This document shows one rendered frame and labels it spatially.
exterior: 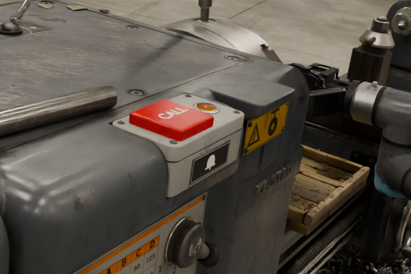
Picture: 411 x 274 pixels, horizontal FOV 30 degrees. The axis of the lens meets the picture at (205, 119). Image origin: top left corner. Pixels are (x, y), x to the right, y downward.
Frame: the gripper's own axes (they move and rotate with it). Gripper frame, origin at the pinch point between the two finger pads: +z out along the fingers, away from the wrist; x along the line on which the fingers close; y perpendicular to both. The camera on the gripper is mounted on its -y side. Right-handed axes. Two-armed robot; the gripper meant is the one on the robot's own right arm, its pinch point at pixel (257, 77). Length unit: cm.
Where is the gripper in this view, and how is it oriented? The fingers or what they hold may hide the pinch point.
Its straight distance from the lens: 151.6
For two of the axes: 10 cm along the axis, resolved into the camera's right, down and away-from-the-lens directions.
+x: 0.9, -9.3, -3.7
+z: -8.5, -2.6, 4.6
